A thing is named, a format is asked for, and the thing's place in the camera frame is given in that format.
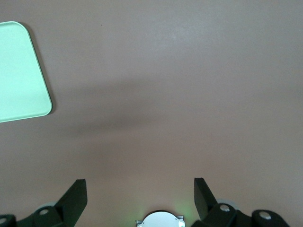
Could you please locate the brown table mat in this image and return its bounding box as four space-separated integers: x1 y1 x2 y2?
0 0 303 227

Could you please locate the light green rectangular tray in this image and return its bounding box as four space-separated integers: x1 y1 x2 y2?
0 21 53 123

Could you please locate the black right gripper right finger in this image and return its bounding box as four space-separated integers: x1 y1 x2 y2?
193 177 291 227

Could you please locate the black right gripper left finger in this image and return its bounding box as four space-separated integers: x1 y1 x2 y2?
0 179 88 227

